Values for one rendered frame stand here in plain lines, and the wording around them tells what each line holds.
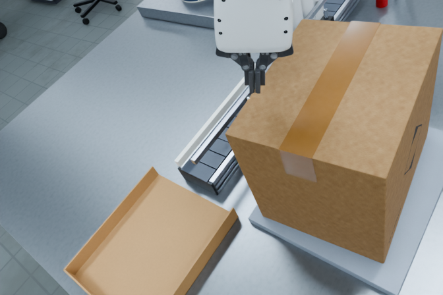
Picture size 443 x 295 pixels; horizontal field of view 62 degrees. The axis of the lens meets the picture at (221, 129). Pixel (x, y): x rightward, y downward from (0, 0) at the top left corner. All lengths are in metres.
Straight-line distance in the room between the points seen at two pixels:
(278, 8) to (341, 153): 0.20
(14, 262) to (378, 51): 2.12
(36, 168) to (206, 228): 0.62
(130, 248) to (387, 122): 0.61
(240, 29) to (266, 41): 0.04
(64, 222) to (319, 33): 0.76
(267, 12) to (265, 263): 0.49
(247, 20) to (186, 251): 0.52
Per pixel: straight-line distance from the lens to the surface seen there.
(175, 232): 0.86
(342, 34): 0.70
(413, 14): 1.24
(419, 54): 0.65
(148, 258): 0.86
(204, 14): 1.38
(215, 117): 0.91
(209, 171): 0.85
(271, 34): 0.49
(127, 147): 1.10
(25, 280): 2.27
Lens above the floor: 1.53
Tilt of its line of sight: 45 degrees down
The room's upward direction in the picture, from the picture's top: 25 degrees counter-clockwise
